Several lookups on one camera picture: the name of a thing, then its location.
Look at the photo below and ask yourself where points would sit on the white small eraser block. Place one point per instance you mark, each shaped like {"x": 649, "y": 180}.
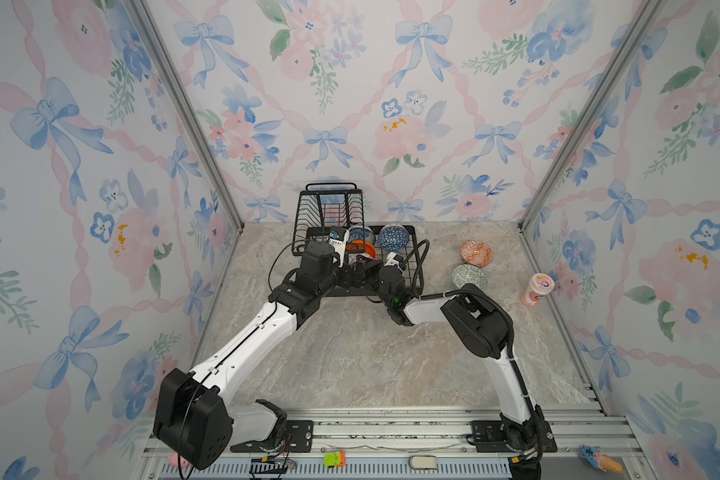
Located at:
{"x": 423, "y": 463}

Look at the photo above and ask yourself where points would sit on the green patterned bowl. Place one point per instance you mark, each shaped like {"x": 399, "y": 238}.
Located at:
{"x": 464, "y": 274}

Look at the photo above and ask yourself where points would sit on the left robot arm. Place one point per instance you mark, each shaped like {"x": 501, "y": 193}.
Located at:
{"x": 195, "y": 416}

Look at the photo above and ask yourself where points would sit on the aluminium corner post right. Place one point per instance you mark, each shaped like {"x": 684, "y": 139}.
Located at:
{"x": 634, "y": 36}

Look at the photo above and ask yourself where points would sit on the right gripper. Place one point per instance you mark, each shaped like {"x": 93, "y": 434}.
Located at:
{"x": 371, "y": 269}

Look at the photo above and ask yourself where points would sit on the blue triangle pattern bowl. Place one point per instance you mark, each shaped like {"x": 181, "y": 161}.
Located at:
{"x": 393, "y": 238}

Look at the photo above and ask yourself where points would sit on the blue floral bowl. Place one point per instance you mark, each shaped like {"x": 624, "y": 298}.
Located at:
{"x": 361, "y": 233}

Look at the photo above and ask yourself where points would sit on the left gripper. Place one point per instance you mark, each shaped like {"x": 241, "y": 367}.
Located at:
{"x": 347, "y": 281}

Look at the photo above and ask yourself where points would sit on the green orange small block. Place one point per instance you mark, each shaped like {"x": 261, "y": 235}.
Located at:
{"x": 334, "y": 459}

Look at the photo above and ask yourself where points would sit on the pink toy pig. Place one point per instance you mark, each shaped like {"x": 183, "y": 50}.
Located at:
{"x": 178, "y": 462}

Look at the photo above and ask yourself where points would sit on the red patterned bowl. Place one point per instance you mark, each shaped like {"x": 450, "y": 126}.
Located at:
{"x": 476, "y": 253}

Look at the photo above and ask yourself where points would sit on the orange plastic bowl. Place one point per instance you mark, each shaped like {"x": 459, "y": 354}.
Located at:
{"x": 361, "y": 247}

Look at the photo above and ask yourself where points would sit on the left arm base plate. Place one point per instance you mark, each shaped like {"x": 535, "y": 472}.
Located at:
{"x": 295, "y": 436}

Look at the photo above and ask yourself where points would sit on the aluminium front rail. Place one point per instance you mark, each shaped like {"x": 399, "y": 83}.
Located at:
{"x": 378, "y": 443}

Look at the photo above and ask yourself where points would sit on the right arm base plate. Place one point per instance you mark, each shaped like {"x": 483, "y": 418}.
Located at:
{"x": 492, "y": 436}

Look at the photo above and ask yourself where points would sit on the ice cream cone toy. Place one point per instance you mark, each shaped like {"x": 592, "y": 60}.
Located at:
{"x": 600, "y": 460}

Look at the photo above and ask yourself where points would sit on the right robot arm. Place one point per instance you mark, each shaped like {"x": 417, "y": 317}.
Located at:
{"x": 485, "y": 329}

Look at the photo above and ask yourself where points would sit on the black wire dish rack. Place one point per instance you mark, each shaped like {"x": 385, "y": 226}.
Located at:
{"x": 324, "y": 206}

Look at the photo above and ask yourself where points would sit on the pink yogurt cup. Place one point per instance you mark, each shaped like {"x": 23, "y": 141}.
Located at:
{"x": 539, "y": 286}

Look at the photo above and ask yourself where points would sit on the aluminium corner post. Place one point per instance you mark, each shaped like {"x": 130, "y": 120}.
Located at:
{"x": 634, "y": 36}
{"x": 156, "y": 47}

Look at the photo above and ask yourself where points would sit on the aluminium corner post left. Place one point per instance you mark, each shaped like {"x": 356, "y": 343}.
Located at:
{"x": 156, "y": 47}

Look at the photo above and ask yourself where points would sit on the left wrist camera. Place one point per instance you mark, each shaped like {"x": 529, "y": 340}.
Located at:
{"x": 338, "y": 239}

